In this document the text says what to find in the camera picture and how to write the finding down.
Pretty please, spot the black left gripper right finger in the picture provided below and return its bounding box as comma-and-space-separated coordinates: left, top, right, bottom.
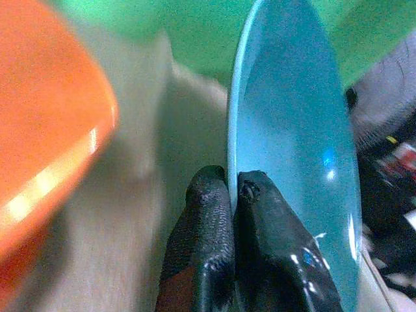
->
233, 171, 345, 312

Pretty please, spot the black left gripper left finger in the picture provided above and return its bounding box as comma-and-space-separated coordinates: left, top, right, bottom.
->
155, 165, 235, 312

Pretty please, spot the light blue plate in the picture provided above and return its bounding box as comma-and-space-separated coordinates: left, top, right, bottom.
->
226, 0, 363, 312

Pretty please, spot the orange plastic plate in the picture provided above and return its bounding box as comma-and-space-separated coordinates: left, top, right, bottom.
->
0, 0, 120, 277

